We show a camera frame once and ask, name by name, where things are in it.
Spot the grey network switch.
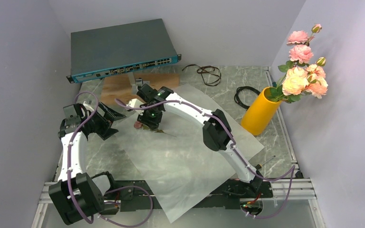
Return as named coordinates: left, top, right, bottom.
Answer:
left=67, top=19, right=182, bottom=84

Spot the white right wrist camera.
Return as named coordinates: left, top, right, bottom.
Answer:
left=128, top=98, right=144, bottom=113

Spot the yellow cylindrical vase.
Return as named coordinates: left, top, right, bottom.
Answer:
left=240, top=87, right=282, bottom=136

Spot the brown wooden board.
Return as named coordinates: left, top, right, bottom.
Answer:
left=100, top=73, right=180, bottom=106

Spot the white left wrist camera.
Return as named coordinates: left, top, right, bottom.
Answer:
left=83, top=101, right=95, bottom=112

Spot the black coiled cable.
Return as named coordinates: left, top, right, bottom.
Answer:
left=234, top=86, right=262, bottom=110

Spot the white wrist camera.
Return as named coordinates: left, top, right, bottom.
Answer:
left=128, top=98, right=144, bottom=113
left=83, top=101, right=95, bottom=112

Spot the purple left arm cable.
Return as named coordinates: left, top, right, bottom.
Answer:
left=67, top=92, right=154, bottom=228

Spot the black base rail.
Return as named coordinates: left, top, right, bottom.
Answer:
left=101, top=179, right=273, bottom=215

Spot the metal switch stand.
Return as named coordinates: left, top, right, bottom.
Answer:
left=127, top=72, right=150, bottom=94

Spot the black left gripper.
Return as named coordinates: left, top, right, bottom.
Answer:
left=83, top=103, right=125, bottom=140

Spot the white wrapping paper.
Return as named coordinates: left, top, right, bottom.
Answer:
left=111, top=84, right=264, bottom=223

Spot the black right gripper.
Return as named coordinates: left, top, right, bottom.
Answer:
left=137, top=104, right=163, bottom=131

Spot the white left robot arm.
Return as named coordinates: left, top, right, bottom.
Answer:
left=48, top=102, right=126, bottom=225

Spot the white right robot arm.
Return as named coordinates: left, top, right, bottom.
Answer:
left=128, top=84, right=263, bottom=197

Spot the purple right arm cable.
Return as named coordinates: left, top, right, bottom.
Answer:
left=115, top=98, right=297, bottom=220

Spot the brown satin ribbon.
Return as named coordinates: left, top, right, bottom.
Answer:
left=182, top=64, right=222, bottom=87

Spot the yellow black screwdriver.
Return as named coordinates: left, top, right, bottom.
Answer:
left=255, top=155, right=276, bottom=170

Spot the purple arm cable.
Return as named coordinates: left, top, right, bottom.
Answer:
left=115, top=98, right=297, bottom=220
left=67, top=92, right=154, bottom=228

